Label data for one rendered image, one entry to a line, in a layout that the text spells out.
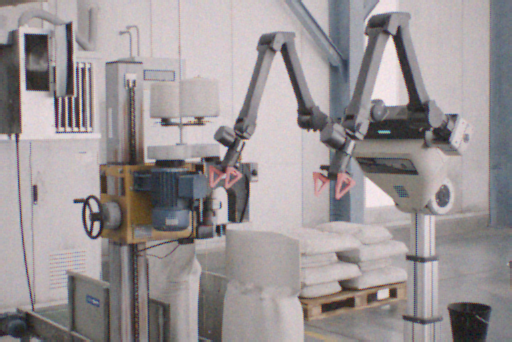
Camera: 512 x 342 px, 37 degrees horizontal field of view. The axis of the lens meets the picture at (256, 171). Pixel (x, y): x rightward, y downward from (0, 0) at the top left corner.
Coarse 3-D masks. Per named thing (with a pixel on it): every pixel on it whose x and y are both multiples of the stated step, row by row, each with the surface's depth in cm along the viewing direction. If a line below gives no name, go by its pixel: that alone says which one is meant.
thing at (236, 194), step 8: (208, 168) 326; (208, 176) 326; (216, 176) 329; (232, 176) 334; (248, 176) 339; (208, 184) 326; (224, 184) 331; (240, 184) 337; (232, 192) 337; (240, 192) 337; (232, 200) 338; (240, 200) 337; (232, 208) 338; (240, 208) 338; (248, 208) 340; (208, 216) 327; (232, 216) 339; (240, 216) 338; (248, 216) 340; (208, 224) 327
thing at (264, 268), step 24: (240, 240) 310; (264, 240) 300; (288, 240) 296; (240, 264) 311; (264, 264) 301; (288, 264) 296; (240, 288) 311; (264, 288) 301; (288, 288) 297; (240, 312) 309; (264, 312) 298; (288, 312) 296; (240, 336) 310; (264, 336) 298; (288, 336) 295
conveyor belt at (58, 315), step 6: (66, 306) 479; (36, 312) 464; (42, 312) 464; (48, 312) 464; (54, 312) 463; (60, 312) 463; (66, 312) 463; (48, 318) 449; (54, 318) 448; (60, 318) 448; (66, 318) 448; (60, 324) 434; (66, 324) 434
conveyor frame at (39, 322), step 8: (32, 312) 447; (32, 320) 449; (40, 320) 439; (48, 320) 428; (32, 328) 449; (40, 328) 440; (48, 328) 430; (56, 328) 421; (64, 328) 410; (32, 336) 445; (40, 336) 439; (48, 336) 431; (56, 336) 422; (64, 336) 412; (80, 336) 393
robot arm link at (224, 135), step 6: (222, 126) 290; (228, 126) 290; (246, 126) 293; (252, 126) 293; (216, 132) 291; (222, 132) 288; (228, 132) 289; (234, 132) 292; (246, 132) 292; (252, 132) 293; (216, 138) 289; (222, 138) 287; (228, 138) 289; (246, 138) 293; (222, 144) 291; (228, 144) 290
